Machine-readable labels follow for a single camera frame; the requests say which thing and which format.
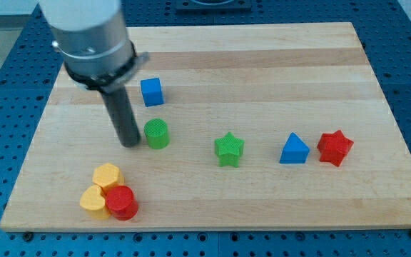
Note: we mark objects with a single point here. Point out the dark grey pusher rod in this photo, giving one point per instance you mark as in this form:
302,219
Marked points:
121,114

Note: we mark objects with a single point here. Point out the green cylinder block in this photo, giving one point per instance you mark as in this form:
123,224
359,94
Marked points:
157,133

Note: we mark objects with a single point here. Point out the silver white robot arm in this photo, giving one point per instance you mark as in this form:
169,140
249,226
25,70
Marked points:
92,37

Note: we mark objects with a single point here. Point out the green star block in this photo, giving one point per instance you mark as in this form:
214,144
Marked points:
229,150

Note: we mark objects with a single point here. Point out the red star block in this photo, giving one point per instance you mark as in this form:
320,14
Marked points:
334,147

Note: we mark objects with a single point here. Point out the blue cube block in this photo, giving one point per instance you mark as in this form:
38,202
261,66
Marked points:
152,92

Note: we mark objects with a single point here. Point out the yellow hexagon block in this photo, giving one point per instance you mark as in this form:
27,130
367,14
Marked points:
108,176

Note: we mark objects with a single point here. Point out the red cylinder block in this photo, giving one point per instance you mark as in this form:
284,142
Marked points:
122,203

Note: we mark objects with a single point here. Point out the yellow heart block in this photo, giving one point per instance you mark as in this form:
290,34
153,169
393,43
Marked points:
93,202

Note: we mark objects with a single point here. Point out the black mounting plate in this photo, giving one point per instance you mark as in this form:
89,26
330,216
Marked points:
212,5

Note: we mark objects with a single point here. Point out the wooden board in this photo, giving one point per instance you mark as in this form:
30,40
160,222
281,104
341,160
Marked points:
260,82

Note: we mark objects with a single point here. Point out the blue triangle block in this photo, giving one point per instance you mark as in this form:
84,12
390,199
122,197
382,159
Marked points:
295,150

